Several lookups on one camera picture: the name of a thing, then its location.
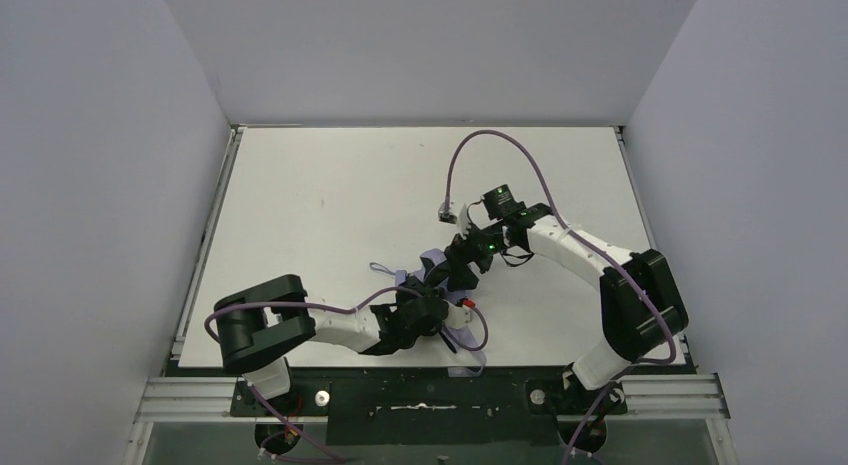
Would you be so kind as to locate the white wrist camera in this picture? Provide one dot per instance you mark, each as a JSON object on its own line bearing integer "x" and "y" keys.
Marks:
{"x": 460, "y": 314}
{"x": 460, "y": 219}

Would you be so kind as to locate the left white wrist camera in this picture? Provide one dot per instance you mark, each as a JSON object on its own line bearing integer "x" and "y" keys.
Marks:
{"x": 460, "y": 314}

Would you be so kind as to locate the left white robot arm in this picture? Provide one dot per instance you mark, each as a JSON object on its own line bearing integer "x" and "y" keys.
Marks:
{"x": 256, "y": 327}

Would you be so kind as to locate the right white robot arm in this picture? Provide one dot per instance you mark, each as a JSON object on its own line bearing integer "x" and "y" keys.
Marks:
{"x": 641, "y": 307}

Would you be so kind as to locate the lavender folding umbrella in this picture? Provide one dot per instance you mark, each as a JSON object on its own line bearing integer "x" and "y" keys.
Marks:
{"x": 431, "y": 280}

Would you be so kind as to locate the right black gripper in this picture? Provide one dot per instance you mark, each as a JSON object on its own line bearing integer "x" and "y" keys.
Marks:
{"x": 460, "y": 260}

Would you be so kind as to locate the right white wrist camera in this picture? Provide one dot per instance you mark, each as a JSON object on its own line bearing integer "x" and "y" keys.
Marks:
{"x": 460, "y": 219}

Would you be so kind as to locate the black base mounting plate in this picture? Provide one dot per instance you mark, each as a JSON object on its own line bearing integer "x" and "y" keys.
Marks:
{"x": 427, "y": 406}

